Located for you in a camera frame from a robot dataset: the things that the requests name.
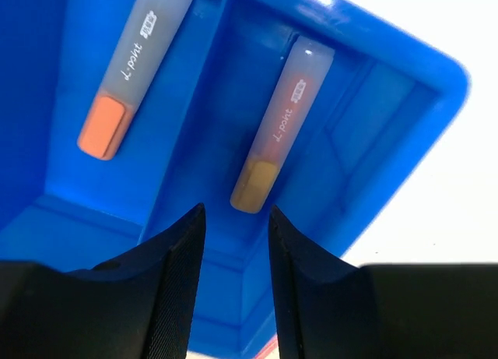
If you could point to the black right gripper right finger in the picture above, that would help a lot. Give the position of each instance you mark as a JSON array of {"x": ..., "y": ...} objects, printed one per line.
[{"x": 327, "y": 308}]

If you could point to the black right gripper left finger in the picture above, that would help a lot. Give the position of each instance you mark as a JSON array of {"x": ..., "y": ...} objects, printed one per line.
[{"x": 139, "y": 304}]

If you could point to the thin pink highlighter pen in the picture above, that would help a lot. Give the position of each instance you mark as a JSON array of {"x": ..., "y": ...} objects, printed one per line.
[{"x": 270, "y": 350}]

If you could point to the yellow orange highlighter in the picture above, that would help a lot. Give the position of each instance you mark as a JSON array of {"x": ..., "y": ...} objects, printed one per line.
[{"x": 302, "y": 75}]

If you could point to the orange grey highlighter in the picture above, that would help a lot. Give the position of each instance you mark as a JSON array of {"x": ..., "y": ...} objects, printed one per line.
[{"x": 145, "y": 39}]

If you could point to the blue plastic divided tray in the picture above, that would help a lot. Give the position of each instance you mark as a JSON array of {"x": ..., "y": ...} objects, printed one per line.
[{"x": 386, "y": 99}]

